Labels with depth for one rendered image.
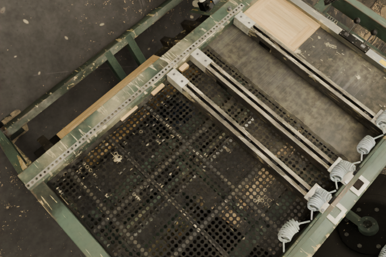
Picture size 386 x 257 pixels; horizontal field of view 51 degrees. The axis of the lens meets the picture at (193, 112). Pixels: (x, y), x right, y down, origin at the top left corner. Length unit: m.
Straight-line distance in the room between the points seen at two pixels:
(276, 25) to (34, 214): 2.25
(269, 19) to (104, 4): 1.20
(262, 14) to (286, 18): 0.15
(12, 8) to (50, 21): 0.25
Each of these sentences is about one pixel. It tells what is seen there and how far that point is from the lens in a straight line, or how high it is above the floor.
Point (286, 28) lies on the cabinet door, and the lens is 2.63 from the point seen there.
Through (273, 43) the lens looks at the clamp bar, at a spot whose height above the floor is 1.17.
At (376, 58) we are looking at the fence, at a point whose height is 1.56.
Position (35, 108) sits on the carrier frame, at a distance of 2.87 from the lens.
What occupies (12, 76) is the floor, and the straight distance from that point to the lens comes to 2.97.
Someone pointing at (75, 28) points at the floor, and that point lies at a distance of 3.04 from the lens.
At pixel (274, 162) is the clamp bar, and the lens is 2.16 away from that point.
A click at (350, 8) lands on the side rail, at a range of 2.86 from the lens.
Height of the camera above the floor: 2.82
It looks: 49 degrees down
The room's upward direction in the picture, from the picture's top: 116 degrees clockwise
